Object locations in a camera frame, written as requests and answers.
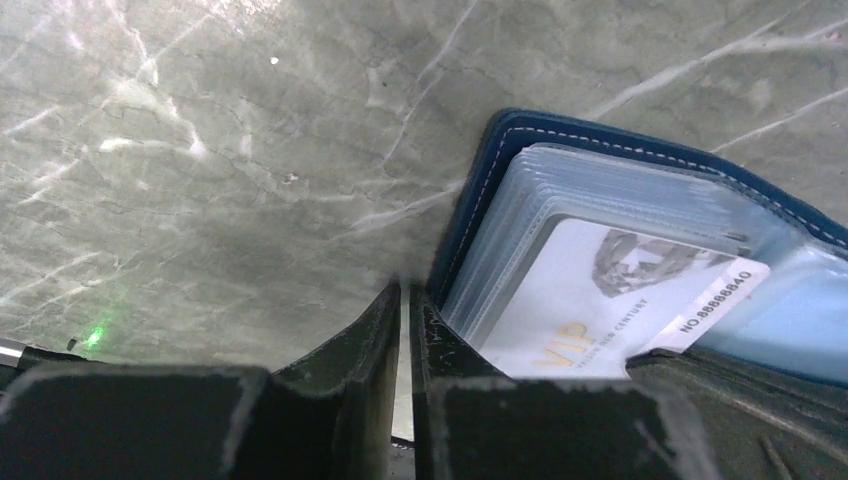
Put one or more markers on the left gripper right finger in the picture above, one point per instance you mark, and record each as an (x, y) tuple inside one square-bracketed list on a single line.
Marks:
[(471, 421)]

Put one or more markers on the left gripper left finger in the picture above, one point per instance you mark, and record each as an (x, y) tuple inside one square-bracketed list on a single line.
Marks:
[(326, 416)]

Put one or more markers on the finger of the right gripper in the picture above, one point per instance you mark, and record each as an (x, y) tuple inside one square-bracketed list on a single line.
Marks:
[(761, 423)]

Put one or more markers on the blue card holder wallet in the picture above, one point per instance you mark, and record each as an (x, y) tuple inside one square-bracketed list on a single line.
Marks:
[(534, 168)]

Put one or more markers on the white VIP credit card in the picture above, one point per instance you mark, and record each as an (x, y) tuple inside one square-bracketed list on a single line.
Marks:
[(587, 297)]

